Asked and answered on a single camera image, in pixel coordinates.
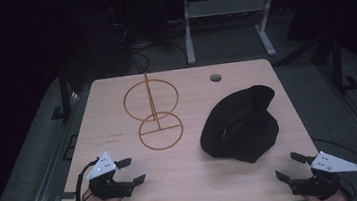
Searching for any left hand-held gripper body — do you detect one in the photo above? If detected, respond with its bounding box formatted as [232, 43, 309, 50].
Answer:
[82, 148, 137, 201]

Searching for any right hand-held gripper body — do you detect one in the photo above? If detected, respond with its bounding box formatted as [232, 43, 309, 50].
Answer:
[285, 146, 357, 201]

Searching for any black hat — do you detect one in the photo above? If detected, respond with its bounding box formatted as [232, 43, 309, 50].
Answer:
[194, 82, 284, 169]

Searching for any gold wire hat stand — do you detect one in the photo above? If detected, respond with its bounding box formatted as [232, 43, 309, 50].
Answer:
[120, 68, 187, 155]

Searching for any grey round table grommet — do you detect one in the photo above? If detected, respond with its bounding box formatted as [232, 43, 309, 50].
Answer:
[209, 72, 224, 84]

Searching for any grey metal stand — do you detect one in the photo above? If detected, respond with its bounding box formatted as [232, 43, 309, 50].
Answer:
[180, 0, 283, 66]

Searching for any black frame post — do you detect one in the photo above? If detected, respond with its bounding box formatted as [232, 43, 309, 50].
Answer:
[44, 57, 80, 124]
[325, 32, 357, 94]

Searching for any bundle of dark floor cables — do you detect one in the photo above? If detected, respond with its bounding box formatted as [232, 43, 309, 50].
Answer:
[112, 12, 191, 77]

